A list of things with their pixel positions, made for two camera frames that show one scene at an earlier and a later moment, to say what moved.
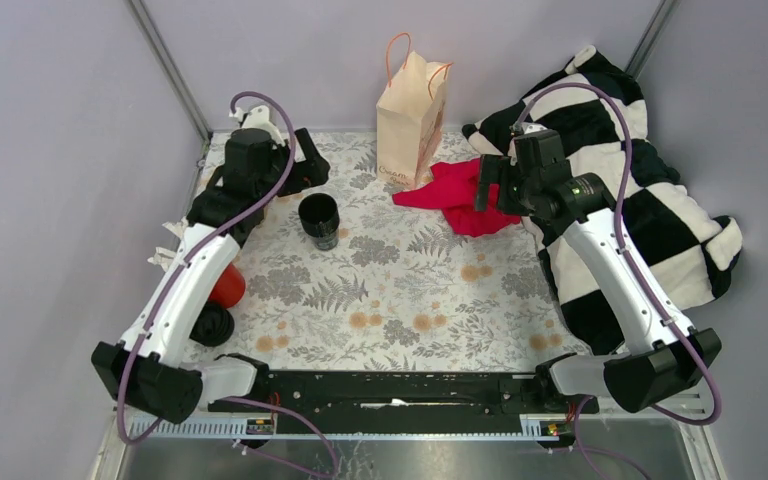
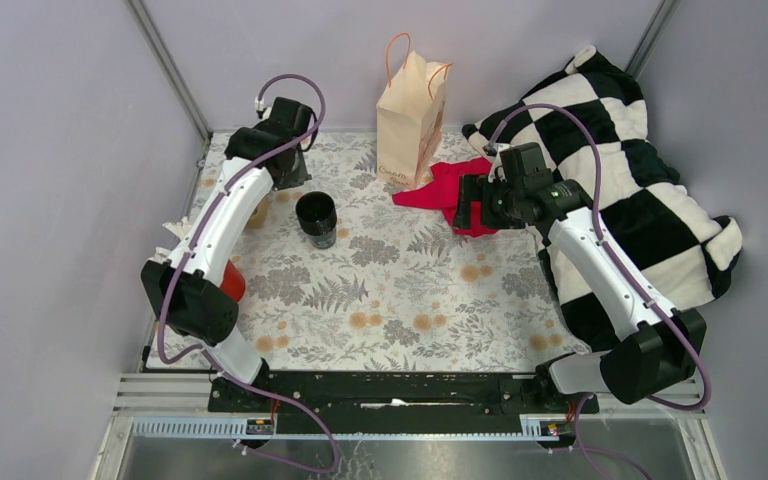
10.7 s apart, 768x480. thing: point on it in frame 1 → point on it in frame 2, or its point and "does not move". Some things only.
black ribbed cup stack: x=319 y=217 does not move
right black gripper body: x=514 y=188 → x=498 y=201
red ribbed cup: x=230 y=287 does not move
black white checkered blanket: x=600 y=110 does not move
